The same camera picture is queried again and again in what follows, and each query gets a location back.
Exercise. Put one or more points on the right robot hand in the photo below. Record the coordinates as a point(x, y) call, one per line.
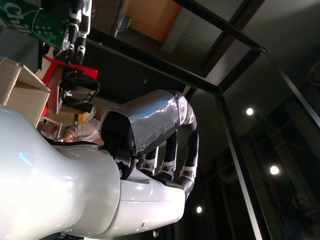
point(75, 187)

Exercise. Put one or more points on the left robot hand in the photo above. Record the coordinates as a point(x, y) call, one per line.
point(81, 30)

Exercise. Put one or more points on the green beverage can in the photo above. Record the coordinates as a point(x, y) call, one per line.
point(42, 27)

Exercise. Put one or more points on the yellow box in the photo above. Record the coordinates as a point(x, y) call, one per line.
point(82, 118)

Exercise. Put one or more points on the open cardboard box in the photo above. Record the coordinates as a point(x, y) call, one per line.
point(27, 100)

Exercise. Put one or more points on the red metal cart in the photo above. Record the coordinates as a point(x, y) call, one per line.
point(82, 70)

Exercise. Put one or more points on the person in beige shirt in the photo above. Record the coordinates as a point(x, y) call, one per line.
point(85, 132)

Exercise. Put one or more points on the round ceiling spotlight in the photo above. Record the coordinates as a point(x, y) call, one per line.
point(274, 170)
point(249, 111)
point(199, 209)

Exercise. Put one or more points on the grey wall box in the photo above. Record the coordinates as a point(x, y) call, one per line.
point(124, 24)

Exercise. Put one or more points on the black metal frame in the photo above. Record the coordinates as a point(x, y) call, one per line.
point(237, 150)

